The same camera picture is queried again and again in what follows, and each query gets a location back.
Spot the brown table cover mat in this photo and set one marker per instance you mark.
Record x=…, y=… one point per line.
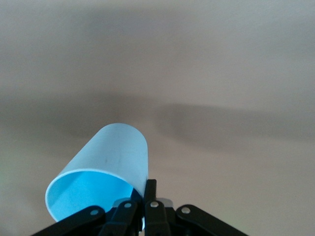
x=221, y=61

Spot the plain blue cup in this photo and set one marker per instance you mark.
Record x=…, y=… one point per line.
x=110, y=152

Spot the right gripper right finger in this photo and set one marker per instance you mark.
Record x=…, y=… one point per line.
x=155, y=216

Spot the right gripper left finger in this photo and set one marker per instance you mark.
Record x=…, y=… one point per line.
x=118, y=216

